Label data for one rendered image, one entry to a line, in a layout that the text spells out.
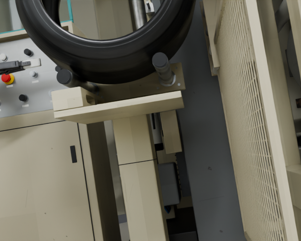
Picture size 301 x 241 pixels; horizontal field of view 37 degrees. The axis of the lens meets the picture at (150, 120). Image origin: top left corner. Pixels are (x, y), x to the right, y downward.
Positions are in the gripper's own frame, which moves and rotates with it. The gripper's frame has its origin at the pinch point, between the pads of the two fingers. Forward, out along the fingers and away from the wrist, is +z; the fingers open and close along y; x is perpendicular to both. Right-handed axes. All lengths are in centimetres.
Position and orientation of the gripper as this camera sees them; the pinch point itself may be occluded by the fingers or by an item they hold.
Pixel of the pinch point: (31, 63)
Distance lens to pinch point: 183.7
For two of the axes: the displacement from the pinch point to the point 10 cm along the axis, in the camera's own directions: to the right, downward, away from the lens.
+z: 9.8, -1.6, -0.9
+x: 1.5, 9.9, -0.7
